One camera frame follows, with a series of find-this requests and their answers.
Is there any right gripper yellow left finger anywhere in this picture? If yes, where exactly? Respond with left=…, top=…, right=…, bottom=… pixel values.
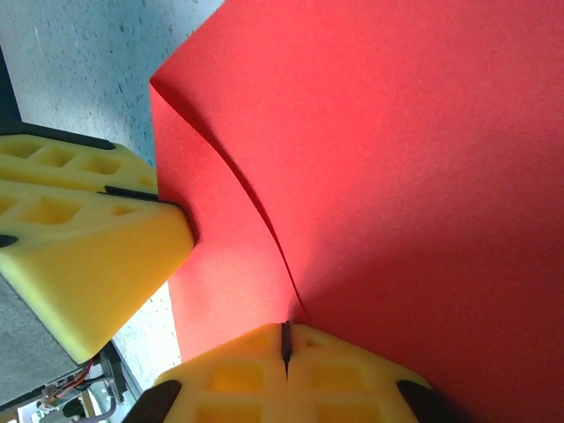
left=131, top=323, right=287, bottom=423

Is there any thin red wire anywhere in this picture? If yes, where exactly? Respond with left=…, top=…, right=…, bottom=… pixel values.
left=50, top=359, right=96, bottom=393

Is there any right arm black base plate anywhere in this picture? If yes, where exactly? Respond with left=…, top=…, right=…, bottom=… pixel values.
left=99, top=341, right=133, bottom=402

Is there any red paper sheet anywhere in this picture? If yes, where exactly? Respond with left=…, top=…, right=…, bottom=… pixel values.
left=149, top=0, right=564, bottom=423

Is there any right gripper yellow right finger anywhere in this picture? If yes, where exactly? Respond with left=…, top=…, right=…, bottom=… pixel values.
left=286, top=323, right=444, bottom=423

